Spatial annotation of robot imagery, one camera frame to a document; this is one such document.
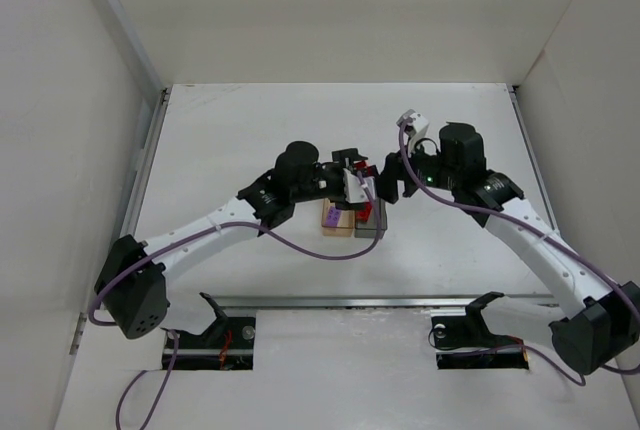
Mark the red lego brick assembly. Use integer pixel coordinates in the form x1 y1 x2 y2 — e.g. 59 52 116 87
355 161 378 223

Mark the purple lego brick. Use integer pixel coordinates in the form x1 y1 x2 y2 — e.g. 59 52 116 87
324 206 342 228

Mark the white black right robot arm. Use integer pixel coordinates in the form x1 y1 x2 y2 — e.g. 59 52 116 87
376 112 639 377

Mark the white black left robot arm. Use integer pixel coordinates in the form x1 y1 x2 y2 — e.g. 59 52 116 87
88 141 378 340

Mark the grey plastic container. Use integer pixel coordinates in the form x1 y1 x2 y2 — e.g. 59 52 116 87
353 199 388 239

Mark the wooden tray container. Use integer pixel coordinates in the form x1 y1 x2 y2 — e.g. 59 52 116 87
320 199 355 238

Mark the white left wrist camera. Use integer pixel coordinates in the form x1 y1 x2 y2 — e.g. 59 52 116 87
343 169 376 205

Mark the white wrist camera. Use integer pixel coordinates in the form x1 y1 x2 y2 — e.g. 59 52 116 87
396 109 430 155
343 169 376 205

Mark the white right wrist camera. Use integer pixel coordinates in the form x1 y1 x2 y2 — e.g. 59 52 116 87
396 109 430 155

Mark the aluminium rail right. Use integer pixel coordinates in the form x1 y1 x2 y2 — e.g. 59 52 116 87
509 84 584 301

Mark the aluminium rail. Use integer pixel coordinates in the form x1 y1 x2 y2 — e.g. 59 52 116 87
107 88 171 254
509 84 584 301
199 292 584 311

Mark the aluminium rail front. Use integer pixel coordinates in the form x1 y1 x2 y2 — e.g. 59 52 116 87
199 292 584 311

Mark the aluminium rail left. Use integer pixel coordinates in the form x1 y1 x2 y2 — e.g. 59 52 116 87
107 88 171 254

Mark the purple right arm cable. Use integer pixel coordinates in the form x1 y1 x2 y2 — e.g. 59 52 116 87
397 119 640 387

